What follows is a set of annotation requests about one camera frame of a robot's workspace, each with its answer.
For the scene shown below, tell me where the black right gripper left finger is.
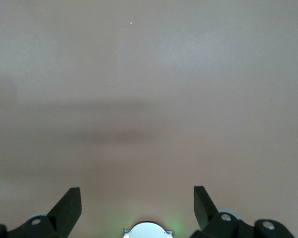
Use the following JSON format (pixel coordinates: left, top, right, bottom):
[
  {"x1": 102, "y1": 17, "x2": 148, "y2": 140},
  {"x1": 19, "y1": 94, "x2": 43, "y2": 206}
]
[{"x1": 7, "y1": 187, "x2": 82, "y2": 238}]

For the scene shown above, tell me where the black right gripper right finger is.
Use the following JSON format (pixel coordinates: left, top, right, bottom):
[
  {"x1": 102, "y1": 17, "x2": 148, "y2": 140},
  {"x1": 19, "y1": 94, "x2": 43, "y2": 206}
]
[{"x1": 188, "y1": 185, "x2": 255, "y2": 238}]

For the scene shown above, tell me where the brown table mat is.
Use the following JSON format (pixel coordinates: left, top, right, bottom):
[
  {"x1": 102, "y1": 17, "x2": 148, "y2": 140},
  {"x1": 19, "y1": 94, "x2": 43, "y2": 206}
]
[{"x1": 0, "y1": 0, "x2": 298, "y2": 238}]

